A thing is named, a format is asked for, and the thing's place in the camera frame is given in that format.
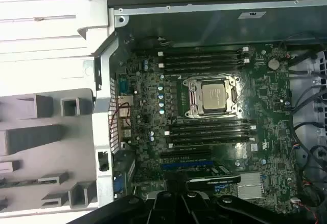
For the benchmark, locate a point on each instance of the grey plastic parts rack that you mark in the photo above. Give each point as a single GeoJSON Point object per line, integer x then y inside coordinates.
{"type": "Point", "coordinates": [76, 142]}

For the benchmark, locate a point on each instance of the blue serial port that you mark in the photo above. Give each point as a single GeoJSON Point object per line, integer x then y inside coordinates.
{"type": "Point", "coordinates": [123, 84]}

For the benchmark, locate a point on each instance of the silver CPU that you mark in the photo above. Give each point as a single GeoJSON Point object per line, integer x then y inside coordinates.
{"type": "Point", "coordinates": [213, 94]}

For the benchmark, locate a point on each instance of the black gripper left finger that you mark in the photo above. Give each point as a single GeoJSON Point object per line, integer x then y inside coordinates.
{"type": "Point", "coordinates": [112, 208]}

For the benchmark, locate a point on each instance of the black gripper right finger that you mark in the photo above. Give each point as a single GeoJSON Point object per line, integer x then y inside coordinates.
{"type": "Point", "coordinates": [255, 208]}

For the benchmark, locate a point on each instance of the pale plastic drive cage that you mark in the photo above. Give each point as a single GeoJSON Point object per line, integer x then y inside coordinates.
{"type": "Point", "coordinates": [315, 66]}

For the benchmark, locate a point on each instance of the CPU socket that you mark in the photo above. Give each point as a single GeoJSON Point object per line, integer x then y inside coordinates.
{"type": "Point", "coordinates": [212, 114]}

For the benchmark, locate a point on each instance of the silver finned heat sink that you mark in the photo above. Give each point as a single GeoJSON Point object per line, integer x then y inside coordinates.
{"type": "Point", "coordinates": [250, 185]}

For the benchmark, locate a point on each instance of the RAM slot white latches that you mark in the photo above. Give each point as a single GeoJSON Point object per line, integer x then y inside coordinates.
{"type": "Point", "coordinates": [209, 130]}
{"type": "Point", "coordinates": [204, 63]}
{"type": "Point", "coordinates": [209, 143]}
{"type": "Point", "coordinates": [204, 52]}

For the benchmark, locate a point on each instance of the silver coin battery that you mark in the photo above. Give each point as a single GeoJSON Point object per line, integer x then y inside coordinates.
{"type": "Point", "coordinates": [273, 63]}

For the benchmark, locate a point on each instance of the white case sticker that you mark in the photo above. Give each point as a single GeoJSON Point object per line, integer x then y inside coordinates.
{"type": "Point", "coordinates": [251, 14]}

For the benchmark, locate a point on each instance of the thin metal locking lever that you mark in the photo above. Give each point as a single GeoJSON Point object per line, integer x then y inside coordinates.
{"type": "Point", "coordinates": [233, 94]}
{"type": "Point", "coordinates": [192, 98]}

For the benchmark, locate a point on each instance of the green motherboard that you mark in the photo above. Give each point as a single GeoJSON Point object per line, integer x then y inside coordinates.
{"type": "Point", "coordinates": [268, 142]}

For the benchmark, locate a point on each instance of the blue VGA port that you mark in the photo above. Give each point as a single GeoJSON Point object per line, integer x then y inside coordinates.
{"type": "Point", "coordinates": [118, 184]}

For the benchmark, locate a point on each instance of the grey metal PC case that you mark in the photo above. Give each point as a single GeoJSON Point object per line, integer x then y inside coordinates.
{"type": "Point", "coordinates": [102, 80]}

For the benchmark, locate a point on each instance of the black graphics card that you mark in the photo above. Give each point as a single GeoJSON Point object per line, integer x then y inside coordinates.
{"type": "Point", "coordinates": [217, 176]}

